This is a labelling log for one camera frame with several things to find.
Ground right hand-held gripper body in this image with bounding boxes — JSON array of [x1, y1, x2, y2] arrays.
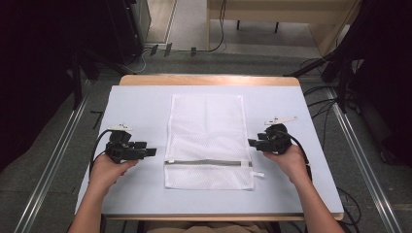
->
[[263, 116, 298, 155]]

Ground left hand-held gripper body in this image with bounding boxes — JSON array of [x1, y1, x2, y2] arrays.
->
[[105, 123, 147, 164]]

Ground person's right hand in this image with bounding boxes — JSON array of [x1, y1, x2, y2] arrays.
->
[[262, 144, 310, 183]]

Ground person's left hand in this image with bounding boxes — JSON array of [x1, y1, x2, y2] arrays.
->
[[89, 154, 140, 192]]

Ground pale grey table mat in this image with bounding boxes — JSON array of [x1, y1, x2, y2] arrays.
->
[[75, 84, 345, 216]]

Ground white mesh laundry bag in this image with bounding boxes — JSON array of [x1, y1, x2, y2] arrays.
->
[[163, 93, 265, 191]]

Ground wooden table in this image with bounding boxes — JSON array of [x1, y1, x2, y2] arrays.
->
[[75, 75, 345, 222]]

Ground black stand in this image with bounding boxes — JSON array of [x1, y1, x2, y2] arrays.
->
[[67, 48, 132, 111], [284, 48, 359, 115]]

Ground person's legs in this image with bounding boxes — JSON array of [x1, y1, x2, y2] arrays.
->
[[142, 220, 270, 233]]

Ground black cabinet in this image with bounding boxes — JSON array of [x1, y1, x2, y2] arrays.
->
[[106, 0, 153, 65]]

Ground dark curtain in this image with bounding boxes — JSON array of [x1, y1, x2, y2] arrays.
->
[[0, 0, 113, 173], [336, 0, 412, 166]]

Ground light wooden bench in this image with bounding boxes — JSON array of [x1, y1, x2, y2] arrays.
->
[[206, 0, 363, 58]]

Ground right hand-held gripper cable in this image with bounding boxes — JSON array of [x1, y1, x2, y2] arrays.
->
[[284, 130, 314, 182]]

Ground hand-held gripper cable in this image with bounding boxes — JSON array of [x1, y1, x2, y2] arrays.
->
[[88, 129, 113, 178], [284, 130, 314, 182]]

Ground left hand-held gripper cable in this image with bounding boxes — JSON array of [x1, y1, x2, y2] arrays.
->
[[88, 129, 113, 178]]

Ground black floor cables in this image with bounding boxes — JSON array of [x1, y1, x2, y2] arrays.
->
[[335, 186, 363, 233], [302, 84, 339, 151]]

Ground metal floor rail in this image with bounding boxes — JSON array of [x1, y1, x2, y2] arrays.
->
[[13, 81, 94, 233], [325, 86, 405, 233]]

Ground white floor cable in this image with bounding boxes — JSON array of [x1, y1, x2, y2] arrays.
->
[[124, 48, 154, 75]]

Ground black hanging cable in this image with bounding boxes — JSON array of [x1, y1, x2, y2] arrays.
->
[[207, 0, 227, 53]]

